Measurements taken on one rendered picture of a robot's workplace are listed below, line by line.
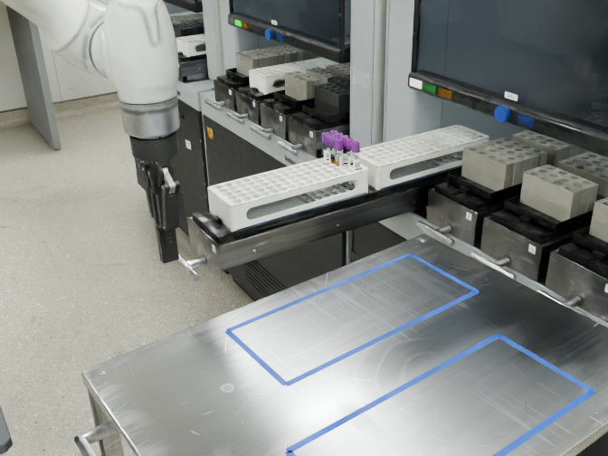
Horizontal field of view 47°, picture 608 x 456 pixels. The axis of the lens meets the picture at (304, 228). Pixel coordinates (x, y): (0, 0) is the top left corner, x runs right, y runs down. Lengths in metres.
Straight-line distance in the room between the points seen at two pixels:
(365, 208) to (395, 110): 0.33
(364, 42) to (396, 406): 1.01
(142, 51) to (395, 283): 0.50
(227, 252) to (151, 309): 1.35
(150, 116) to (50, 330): 1.54
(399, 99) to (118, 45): 0.71
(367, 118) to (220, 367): 0.93
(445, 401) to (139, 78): 0.63
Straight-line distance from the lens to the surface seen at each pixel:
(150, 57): 1.06
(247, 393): 0.85
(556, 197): 1.28
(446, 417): 0.82
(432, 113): 1.57
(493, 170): 1.36
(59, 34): 1.19
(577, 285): 1.20
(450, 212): 1.36
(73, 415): 2.16
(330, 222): 1.30
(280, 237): 1.25
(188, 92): 2.43
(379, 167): 1.34
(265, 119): 1.94
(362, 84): 1.67
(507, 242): 1.27
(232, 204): 1.20
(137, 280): 2.72
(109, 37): 1.08
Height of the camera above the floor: 1.37
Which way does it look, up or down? 27 degrees down
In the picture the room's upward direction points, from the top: 1 degrees counter-clockwise
